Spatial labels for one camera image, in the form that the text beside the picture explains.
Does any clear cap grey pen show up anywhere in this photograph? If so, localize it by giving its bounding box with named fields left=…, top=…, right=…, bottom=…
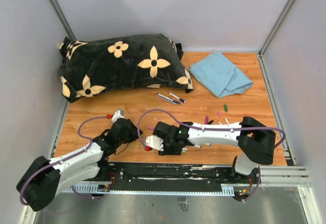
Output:
left=157, top=95, right=177, bottom=105

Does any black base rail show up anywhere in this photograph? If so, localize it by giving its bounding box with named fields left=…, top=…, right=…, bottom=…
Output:
left=79, top=160, right=262, bottom=191

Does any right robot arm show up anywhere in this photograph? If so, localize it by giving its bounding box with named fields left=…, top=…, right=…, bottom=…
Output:
left=145, top=117, right=276, bottom=183

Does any light blue folded cloth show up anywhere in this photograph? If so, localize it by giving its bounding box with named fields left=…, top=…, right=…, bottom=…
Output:
left=190, top=52, right=253, bottom=98

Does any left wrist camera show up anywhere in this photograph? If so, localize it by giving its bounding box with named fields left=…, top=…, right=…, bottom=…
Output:
left=111, top=109, right=125, bottom=123

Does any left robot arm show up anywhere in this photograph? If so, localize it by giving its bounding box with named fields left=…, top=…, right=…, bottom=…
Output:
left=16, top=118, right=143, bottom=211

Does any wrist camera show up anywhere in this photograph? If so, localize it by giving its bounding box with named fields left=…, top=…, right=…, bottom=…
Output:
left=111, top=109, right=125, bottom=123
left=145, top=135, right=164, bottom=152

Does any dark blue cap marker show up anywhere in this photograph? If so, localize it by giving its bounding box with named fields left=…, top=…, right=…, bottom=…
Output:
left=169, top=92, right=186, bottom=103

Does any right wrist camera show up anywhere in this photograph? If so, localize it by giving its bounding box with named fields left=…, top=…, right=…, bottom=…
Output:
left=145, top=135, right=164, bottom=152

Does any black floral pillow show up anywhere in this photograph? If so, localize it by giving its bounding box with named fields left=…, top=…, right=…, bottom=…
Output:
left=58, top=34, right=194, bottom=103

